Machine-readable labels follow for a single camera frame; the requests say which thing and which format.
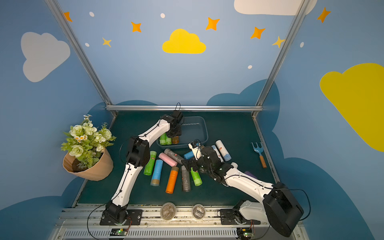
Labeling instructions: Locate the dark grey bag roll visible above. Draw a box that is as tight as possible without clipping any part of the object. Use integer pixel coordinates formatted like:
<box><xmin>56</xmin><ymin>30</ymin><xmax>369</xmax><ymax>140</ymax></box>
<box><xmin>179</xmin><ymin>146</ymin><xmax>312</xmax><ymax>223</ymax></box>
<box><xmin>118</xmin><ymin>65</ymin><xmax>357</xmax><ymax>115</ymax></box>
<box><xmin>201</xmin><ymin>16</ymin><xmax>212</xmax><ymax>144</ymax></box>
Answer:
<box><xmin>164</xmin><ymin>149</ymin><xmax>185</xmax><ymax>165</ymax></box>

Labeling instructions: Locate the orange bag roll gold end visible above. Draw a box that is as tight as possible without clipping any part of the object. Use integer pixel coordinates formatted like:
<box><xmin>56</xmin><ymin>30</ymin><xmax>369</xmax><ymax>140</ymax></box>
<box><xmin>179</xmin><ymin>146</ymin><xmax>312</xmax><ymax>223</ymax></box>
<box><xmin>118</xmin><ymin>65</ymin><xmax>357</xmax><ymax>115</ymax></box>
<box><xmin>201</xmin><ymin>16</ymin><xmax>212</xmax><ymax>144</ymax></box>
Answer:
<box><xmin>172</xmin><ymin>136</ymin><xmax>180</xmax><ymax>145</ymax></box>

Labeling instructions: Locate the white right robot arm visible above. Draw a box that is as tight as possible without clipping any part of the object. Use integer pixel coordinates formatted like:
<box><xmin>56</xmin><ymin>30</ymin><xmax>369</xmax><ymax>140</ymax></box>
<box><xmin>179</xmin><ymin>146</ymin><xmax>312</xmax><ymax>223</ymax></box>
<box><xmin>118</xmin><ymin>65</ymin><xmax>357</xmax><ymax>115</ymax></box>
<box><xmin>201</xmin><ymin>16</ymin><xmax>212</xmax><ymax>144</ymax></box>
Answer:
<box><xmin>190</xmin><ymin>145</ymin><xmax>304</xmax><ymax>237</ymax></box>

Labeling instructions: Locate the blue bag roll gold end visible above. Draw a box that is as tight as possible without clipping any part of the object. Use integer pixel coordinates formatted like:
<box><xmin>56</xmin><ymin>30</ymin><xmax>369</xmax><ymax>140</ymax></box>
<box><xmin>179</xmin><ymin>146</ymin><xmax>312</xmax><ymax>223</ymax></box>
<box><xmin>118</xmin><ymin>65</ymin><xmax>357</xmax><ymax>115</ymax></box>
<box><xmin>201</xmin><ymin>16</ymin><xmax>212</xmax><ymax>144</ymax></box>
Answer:
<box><xmin>150</xmin><ymin>160</ymin><xmax>164</xmax><ymax>187</ymax></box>

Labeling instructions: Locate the blue garden fork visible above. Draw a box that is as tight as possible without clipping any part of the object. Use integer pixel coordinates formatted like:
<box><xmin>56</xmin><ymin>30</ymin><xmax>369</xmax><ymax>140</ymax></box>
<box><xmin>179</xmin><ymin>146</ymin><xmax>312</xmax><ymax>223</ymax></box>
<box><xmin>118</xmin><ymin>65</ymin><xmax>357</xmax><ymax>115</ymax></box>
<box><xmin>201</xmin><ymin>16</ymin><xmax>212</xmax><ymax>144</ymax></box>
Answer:
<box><xmin>251</xmin><ymin>143</ymin><xmax>267</xmax><ymax>169</ymax></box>

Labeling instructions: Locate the right clear round dish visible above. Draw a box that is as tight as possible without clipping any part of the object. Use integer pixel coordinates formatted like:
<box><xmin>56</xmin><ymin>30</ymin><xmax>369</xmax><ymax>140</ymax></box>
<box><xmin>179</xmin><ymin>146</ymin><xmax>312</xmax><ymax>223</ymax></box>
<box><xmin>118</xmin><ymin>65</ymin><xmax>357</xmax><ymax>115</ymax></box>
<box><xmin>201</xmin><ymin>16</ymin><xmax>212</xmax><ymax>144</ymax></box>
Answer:
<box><xmin>192</xmin><ymin>204</ymin><xmax>206</xmax><ymax>220</ymax></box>

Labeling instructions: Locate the purple object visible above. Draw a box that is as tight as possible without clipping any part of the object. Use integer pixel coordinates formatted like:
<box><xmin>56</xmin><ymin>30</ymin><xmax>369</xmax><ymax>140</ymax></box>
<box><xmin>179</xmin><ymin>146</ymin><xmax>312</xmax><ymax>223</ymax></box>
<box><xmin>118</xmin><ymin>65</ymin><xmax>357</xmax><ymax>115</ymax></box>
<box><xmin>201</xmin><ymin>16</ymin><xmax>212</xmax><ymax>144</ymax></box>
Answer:
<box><xmin>245</xmin><ymin>171</ymin><xmax>257</xmax><ymax>179</ymax></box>

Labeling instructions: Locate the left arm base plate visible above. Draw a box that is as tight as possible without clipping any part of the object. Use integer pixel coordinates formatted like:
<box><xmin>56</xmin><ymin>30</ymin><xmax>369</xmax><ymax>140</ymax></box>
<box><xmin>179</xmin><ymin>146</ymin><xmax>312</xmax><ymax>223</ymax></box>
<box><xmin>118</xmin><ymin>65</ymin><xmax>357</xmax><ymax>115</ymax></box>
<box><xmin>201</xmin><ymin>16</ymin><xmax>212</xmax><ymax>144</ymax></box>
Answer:
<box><xmin>100</xmin><ymin>209</ymin><xmax>143</xmax><ymax>226</ymax></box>

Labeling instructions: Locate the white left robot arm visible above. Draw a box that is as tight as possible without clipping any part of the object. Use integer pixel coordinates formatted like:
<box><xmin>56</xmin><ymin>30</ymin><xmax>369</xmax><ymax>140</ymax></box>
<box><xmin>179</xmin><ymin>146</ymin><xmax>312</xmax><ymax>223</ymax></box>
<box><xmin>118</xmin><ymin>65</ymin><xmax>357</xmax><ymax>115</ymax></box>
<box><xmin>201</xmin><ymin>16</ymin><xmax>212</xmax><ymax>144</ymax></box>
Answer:
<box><xmin>100</xmin><ymin>110</ymin><xmax>183</xmax><ymax>226</ymax></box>

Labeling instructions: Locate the artificial flower bouquet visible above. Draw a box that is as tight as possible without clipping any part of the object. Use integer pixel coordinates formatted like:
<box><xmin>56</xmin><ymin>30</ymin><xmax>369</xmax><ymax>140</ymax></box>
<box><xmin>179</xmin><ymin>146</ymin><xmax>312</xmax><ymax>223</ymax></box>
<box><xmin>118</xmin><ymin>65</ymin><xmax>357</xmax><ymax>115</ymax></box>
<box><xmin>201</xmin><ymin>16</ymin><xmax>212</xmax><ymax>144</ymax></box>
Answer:
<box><xmin>61</xmin><ymin>114</ymin><xmax>116</xmax><ymax>172</ymax></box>

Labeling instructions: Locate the beige flower pot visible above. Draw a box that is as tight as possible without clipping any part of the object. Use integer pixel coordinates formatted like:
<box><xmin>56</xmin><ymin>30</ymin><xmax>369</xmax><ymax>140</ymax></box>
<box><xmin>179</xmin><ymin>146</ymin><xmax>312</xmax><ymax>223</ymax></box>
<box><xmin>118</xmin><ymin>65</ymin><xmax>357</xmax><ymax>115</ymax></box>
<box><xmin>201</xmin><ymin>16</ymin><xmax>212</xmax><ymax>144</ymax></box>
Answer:
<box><xmin>63</xmin><ymin>149</ymin><xmax>114</xmax><ymax>181</ymax></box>

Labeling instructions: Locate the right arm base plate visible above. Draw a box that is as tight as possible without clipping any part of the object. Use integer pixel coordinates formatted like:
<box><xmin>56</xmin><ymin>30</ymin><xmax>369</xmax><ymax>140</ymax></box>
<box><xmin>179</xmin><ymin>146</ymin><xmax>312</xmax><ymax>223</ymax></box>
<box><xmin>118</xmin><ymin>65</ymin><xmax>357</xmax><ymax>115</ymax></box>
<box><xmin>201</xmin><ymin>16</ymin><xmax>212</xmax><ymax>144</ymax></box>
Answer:
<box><xmin>217</xmin><ymin>209</ymin><xmax>261</xmax><ymax>225</ymax></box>

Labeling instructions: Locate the green bag roll red label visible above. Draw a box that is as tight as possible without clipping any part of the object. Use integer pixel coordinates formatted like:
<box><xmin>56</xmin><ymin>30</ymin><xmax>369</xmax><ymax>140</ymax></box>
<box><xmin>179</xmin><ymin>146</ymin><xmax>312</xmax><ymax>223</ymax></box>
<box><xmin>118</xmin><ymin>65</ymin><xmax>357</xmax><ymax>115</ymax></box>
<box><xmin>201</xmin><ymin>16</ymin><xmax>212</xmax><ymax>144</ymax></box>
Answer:
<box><xmin>144</xmin><ymin>151</ymin><xmax>157</xmax><ymax>176</ymax></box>

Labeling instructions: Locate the metal rail frame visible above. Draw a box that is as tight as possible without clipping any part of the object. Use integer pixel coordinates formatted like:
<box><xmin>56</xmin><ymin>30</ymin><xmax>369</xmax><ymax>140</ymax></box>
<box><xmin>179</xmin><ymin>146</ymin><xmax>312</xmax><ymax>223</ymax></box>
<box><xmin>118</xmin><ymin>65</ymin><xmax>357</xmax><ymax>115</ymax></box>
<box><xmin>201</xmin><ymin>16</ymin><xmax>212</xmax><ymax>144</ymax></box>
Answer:
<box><xmin>47</xmin><ymin>204</ymin><xmax>310</xmax><ymax>240</ymax></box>

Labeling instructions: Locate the left clear round dish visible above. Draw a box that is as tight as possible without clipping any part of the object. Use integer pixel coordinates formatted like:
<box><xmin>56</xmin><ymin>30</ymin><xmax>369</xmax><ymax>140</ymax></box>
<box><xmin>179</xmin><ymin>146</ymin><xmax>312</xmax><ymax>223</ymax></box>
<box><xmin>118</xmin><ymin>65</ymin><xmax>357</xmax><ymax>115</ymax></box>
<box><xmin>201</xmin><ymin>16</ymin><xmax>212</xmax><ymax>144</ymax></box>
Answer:
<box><xmin>160</xmin><ymin>202</ymin><xmax>177</xmax><ymax>221</ymax></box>

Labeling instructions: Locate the clear round dish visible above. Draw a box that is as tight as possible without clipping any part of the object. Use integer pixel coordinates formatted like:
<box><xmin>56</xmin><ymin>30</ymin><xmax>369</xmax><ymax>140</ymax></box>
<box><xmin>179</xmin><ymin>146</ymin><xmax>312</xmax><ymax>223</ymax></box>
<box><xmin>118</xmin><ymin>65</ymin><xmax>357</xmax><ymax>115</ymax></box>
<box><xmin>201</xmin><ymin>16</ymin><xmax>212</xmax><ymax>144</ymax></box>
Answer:
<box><xmin>160</xmin><ymin>202</ymin><xmax>177</xmax><ymax>221</ymax></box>
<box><xmin>192</xmin><ymin>204</ymin><xmax>206</xmax><ymax>220</ymax></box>

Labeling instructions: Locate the bright green bag roll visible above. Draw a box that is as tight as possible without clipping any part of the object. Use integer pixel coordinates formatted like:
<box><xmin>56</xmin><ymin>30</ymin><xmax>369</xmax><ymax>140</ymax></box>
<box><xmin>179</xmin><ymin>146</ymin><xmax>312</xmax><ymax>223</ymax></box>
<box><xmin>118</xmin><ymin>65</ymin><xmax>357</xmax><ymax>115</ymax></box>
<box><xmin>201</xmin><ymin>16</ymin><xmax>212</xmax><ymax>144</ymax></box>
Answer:
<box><xmin>191</xmin><ymin>170</ymin><xmax>203</xmax><ymax>187</ymax></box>

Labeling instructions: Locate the teal plastic storage box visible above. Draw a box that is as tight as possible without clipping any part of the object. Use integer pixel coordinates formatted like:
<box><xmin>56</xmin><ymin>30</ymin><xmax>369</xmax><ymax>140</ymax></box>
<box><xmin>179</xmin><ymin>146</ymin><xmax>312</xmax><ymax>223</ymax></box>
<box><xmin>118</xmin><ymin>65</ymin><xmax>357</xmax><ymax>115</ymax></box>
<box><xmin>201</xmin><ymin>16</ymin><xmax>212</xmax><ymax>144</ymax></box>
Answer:
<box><xmin>156</xmin><ymin>116</ymin><xmax>209</xmax><ymax>149</ymax></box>

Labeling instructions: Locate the pink bag roll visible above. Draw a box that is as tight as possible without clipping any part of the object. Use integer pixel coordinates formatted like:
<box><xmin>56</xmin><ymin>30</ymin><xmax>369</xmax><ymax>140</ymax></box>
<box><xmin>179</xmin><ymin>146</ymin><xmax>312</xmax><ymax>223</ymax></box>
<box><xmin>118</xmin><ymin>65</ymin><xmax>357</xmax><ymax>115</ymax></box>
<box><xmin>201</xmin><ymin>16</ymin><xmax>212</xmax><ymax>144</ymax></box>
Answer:
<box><xmin>159</xmin><ymin>153</ymin><xmax>178</xmax><ymax>167</ymax></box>

